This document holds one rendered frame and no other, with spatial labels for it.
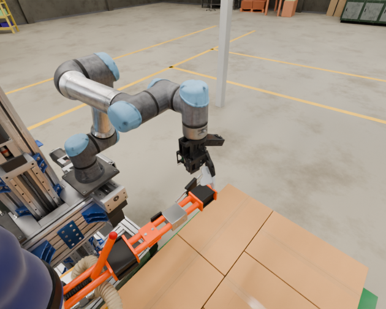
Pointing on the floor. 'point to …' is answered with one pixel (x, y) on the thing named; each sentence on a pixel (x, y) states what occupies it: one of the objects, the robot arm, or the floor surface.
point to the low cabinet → (371, 13)
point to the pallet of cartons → (253, 5)
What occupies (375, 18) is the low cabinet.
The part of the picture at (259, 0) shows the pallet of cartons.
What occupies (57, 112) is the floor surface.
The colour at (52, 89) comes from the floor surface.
